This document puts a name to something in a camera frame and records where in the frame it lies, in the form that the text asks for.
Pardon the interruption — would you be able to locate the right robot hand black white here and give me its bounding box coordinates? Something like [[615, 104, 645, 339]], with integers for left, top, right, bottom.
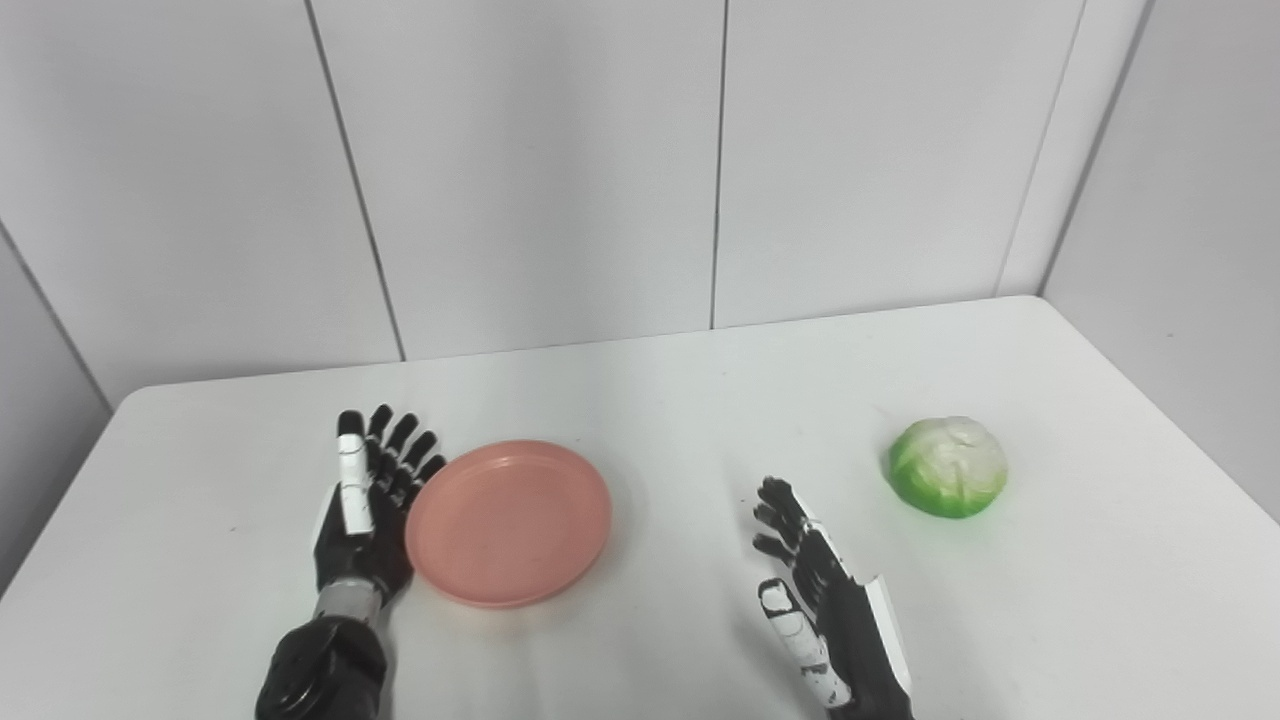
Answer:
[[751, 476, 915, 720]]

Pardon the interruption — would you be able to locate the green white cabbage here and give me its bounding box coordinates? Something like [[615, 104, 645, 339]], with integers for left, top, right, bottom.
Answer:
[[888, 416, 1009, 519]]

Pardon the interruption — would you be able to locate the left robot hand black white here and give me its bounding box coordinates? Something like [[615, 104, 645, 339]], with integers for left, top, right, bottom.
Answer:
[[314, 404, 448, 607]]

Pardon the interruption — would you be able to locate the pink round plate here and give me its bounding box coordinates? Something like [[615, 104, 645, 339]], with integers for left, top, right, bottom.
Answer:
[[404, 440, 613, 609]]

